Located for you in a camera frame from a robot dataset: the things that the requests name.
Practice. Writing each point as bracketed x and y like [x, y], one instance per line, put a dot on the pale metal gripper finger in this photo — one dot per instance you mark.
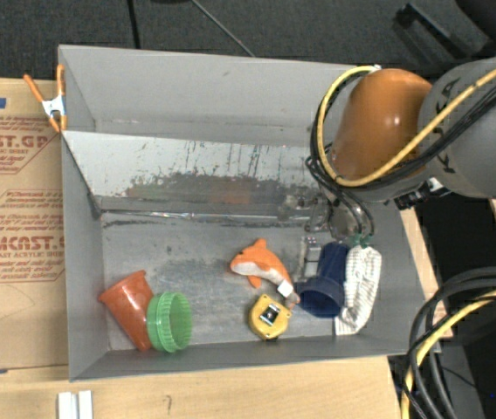
[312, 260]

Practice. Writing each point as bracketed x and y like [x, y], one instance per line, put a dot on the dark blue cup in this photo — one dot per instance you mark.
[331, 273]

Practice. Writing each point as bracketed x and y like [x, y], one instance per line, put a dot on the orange toy dolphin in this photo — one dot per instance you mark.
[265, 264]

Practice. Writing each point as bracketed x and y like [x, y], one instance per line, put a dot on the white knitted cloth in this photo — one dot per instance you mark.
[363, 277]

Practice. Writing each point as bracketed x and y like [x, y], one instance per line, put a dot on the yellow tape measure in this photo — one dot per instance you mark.
[260, 321]

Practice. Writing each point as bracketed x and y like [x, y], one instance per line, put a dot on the grey metal bin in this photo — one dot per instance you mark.
[213, 251]

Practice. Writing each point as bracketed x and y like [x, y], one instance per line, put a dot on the green plastic lid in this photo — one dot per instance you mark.
[160, 321]

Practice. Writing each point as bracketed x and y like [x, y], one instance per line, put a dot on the orange plastic cup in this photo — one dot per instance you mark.
[128, 306]

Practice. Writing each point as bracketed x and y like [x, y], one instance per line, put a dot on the brown cardboard board red print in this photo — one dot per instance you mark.
[21, 304]

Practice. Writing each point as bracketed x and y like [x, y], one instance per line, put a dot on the black cylinder on white bracket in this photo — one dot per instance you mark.
[414, 198]

